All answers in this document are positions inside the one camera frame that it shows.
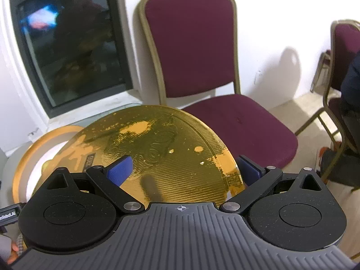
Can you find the round gold gift box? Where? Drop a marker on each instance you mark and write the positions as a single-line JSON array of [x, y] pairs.
[[36, 146]]

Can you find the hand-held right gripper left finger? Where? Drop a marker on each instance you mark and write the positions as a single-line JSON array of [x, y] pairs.
[[121, 172]]

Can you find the dark window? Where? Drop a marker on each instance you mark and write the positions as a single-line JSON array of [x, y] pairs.
[[70, 47]]

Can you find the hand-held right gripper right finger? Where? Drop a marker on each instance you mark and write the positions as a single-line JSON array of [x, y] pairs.
[[249, 172]]

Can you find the houndstooth trousers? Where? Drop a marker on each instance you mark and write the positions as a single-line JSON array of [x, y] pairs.
[[22, 243]]

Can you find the round gold box lid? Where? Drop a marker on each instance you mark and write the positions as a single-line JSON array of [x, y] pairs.
[[174, 168]]

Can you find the person's left hand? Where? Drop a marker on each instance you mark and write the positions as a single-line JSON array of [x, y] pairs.
[[12, 250]]

